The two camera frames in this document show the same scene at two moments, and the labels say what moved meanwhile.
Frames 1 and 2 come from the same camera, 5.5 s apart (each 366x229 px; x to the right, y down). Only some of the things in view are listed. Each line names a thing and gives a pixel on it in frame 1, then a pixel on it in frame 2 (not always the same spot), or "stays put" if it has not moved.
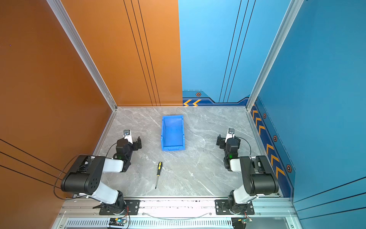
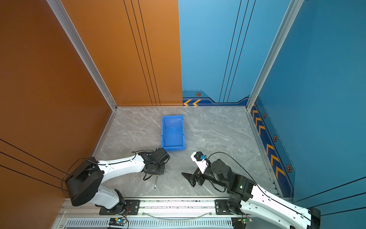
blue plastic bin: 173,133 stays put
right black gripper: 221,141 to 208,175
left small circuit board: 117,221 stays put
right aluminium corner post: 293,9 stays put
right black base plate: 222,207 stays put
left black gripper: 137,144 to 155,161
